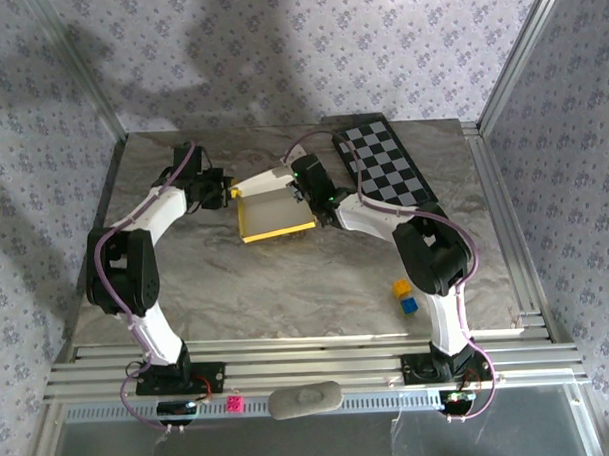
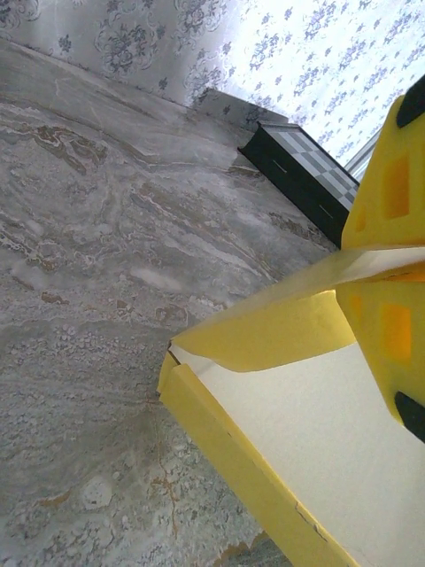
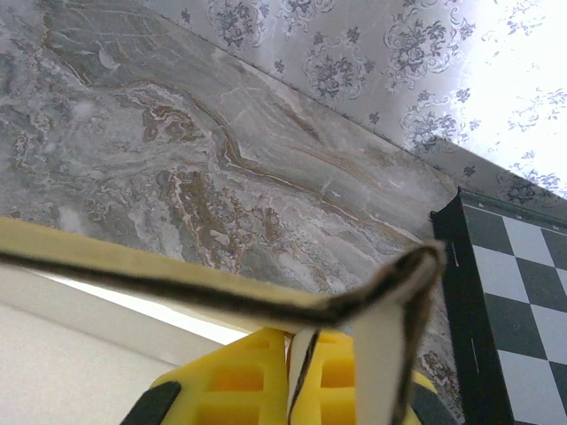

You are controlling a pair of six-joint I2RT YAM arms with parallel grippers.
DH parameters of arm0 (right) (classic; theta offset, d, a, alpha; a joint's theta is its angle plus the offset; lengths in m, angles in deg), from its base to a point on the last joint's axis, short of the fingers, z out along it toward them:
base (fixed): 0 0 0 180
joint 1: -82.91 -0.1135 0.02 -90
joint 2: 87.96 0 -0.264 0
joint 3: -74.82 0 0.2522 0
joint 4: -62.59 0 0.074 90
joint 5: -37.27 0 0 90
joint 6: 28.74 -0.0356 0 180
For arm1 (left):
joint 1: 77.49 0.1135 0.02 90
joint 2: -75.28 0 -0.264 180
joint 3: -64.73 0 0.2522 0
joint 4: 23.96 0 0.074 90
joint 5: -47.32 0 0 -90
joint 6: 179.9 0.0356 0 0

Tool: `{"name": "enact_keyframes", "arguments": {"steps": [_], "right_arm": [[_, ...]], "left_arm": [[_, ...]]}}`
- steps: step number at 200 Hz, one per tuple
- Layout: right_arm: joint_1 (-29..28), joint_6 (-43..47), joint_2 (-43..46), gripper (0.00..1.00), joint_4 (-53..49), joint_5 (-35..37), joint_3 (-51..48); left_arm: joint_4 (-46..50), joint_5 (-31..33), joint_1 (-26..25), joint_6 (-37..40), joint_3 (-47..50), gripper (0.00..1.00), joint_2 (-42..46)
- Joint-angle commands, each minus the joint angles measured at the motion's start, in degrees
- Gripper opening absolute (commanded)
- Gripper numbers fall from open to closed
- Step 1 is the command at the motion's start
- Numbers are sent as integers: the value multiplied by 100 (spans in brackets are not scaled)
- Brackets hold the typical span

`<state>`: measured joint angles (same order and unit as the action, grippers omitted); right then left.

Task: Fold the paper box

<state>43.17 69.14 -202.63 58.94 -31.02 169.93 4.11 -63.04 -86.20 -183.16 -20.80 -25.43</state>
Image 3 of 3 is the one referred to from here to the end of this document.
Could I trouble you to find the yellow white paper box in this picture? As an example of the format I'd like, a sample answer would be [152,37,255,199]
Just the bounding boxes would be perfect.
[0,215,447,425]

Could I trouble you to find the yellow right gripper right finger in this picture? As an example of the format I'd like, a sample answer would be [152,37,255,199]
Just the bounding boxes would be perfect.
[294,331,449,425]

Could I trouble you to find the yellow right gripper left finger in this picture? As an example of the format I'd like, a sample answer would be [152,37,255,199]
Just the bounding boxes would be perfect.
[121,327,291,425]

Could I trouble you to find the black grey chessboard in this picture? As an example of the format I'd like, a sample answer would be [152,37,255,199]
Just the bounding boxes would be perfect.
[428,186,567,425]

